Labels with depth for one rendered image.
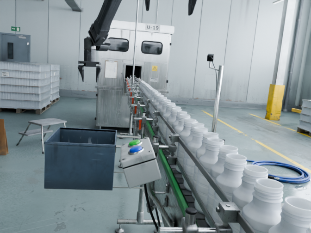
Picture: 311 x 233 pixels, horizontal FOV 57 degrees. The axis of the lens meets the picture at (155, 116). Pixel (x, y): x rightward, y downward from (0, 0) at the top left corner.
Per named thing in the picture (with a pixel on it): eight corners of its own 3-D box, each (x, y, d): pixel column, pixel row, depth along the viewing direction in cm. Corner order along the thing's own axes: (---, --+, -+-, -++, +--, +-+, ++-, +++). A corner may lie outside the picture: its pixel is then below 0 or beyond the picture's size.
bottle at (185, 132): (171, 169, 90) (176, 118, 87) (185, 167, 94) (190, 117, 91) (184, 176, 85) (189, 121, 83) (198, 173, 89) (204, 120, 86)
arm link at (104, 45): (93, 22, 131) (100, 38, 129) (112, 26, 140) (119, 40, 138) (80, 39, 139) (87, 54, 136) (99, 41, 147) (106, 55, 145)
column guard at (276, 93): (281, 120, 900) (286, 85, 881) (269, 119, 895) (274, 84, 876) (274, 118, 938) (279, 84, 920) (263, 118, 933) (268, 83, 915)
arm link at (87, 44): (81, 36, 136) (89, 36, 133) (93, 37, 141) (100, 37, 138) (81, 51, 137) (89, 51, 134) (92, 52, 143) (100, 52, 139)
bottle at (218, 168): (239, 225, 60) (249, 149, 57) (224, 235, 56) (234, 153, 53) (214, 213, 64) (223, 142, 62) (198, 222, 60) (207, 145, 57)
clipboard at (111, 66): (116, 78, 541) (117, 61, 535) (104, 77, 538) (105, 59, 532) (116, 78, 544) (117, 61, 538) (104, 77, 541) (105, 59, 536)
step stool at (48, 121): (41, 139, 473) (42, 114, 466) (68, 147, 443) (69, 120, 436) (15, 145, 433) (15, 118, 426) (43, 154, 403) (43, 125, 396)
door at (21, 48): (29, 94, 1051) (29, 34, 1016) (0, 92, 1038) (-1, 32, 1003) (30, 94, 1060) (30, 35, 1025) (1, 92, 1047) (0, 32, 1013)
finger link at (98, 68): (87, 81, 143) (87, 62, 142) (101, 82, 144) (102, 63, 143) (85, 82, 137) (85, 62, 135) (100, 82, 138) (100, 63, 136)
